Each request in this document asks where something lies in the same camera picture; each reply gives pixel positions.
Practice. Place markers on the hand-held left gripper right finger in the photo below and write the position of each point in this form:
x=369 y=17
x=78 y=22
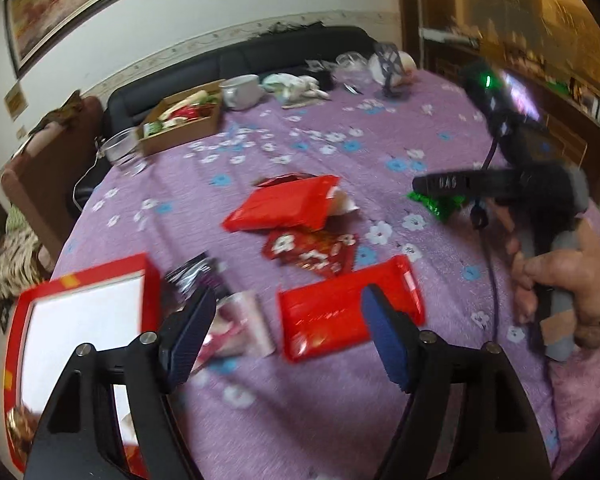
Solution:
x=385 y=340

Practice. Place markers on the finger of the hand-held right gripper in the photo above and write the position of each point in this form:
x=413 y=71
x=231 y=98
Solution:
x=455 y=181

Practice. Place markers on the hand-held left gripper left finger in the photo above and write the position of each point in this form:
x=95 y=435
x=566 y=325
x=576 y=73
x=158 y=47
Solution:
x=190 y=345

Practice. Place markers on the green snack packet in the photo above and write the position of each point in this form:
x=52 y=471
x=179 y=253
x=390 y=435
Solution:
x=442 y=207

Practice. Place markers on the large red white snack packet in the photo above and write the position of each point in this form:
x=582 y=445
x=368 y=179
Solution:
x=330 y=315

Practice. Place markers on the pink floral snack packet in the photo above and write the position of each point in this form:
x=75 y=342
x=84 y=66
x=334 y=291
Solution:
x=245 y=320

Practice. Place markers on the dark purple snack packet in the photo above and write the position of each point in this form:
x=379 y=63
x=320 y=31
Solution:
x=200 y=272

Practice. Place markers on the red gift box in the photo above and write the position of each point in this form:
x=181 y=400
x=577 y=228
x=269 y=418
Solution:
x=80 y=310

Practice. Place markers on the plain red snack packet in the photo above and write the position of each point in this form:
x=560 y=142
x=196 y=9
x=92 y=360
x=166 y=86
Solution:
x=280 y=205

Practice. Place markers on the person's right forearm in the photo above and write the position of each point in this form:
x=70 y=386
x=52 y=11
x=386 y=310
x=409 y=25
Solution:
x=580 y=400

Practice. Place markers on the pile of assorted snacks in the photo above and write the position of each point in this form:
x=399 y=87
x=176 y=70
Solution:
x=180 y=112

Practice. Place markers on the person's right hand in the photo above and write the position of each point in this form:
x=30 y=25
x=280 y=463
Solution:
x=595 y=285

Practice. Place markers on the purple floral tablecloth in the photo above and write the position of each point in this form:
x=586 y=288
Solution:
x=330 y=150

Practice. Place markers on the black phone stand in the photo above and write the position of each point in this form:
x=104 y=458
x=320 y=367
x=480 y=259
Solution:
x=387 y=62

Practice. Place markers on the clear plastic bag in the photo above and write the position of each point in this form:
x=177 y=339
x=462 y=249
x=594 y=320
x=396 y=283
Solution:
x=352 y=60

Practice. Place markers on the small black box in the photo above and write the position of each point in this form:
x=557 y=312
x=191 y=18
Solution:
x=326 y=79

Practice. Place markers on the wooden glass cabinet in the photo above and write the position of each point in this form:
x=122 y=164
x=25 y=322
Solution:
x=530 y=20

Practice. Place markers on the white crumpled cloth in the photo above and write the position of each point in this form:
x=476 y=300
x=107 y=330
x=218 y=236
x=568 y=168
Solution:
x=295 y=87

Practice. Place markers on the gold snack packet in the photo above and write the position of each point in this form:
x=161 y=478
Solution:
x=22 y=425

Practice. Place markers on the patterned brown blanket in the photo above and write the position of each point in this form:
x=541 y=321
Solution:
x=10 y=260

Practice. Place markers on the clear plastic cup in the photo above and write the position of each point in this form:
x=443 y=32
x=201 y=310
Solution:
x=122 y=147

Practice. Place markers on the brown cardboard box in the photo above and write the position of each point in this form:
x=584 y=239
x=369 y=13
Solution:
x=180 y=135

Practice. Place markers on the green pillow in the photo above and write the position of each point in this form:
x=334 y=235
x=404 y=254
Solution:
x=16 y=217

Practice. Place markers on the brown armchair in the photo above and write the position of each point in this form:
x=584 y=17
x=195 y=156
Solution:
x=50 y=180

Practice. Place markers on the dark items on sofa back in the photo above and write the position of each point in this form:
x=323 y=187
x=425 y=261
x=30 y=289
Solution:
x=290 y=27

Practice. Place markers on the white mug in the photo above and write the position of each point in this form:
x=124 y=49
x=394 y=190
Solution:
x=242 y=92

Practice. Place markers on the brown clothes pile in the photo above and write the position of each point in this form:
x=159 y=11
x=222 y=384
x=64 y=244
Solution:
x=65 y=110

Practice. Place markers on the black leather sofa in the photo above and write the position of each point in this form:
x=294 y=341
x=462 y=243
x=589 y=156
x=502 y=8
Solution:
x=180 y=70

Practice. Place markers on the framed painting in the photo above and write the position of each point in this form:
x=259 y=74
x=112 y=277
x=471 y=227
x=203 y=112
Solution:
x=70 y=0

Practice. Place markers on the small framed wall plaque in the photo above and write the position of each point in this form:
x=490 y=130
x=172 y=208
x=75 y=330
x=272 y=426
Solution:
x=15 y=101

